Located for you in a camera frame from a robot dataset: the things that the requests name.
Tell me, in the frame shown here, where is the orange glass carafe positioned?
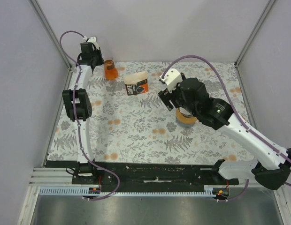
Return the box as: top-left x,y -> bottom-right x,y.
104,59 -> 118,80

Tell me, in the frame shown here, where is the coffee filter box orange black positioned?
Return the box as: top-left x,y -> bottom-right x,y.
123,71 -> 148,96

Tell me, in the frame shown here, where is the grey glass mug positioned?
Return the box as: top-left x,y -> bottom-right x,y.
176,117 -> 197,128

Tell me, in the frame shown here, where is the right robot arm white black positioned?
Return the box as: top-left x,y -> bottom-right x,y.
158,73 -> 291,190

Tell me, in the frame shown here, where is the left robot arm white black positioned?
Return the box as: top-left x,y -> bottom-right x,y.
62,40 -> 103,184

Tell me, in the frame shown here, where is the floral tablecloth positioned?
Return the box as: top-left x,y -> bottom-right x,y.
47,61 -> 253,165

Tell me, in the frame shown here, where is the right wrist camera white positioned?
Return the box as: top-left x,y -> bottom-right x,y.
160,68 -> 183,93

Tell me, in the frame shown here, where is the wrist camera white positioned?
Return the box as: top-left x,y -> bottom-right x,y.
84,36 -> 100,50
160,68 -> 183,93

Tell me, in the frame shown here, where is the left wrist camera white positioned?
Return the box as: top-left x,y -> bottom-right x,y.
84,36 -> 100,50

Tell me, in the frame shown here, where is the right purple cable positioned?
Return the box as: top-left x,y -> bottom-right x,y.
161,55 -> 291,203

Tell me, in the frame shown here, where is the left aluminium frame post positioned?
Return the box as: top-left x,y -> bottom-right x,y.
28,0 -> 72,70

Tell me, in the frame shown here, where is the aluminium frame post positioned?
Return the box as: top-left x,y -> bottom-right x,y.
28,0 -> 72,70
234,0 -> 277,68

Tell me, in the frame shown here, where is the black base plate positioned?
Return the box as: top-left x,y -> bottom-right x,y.
45,161 -> 239,186

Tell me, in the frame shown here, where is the aluminium rail front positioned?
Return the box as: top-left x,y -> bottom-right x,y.
29,168 -> 72,186

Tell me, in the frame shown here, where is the right aluminium frame post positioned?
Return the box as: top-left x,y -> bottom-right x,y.
234,0 -> 277,68

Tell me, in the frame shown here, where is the white cable duct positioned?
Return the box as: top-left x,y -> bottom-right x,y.
39,186 -> 224,198

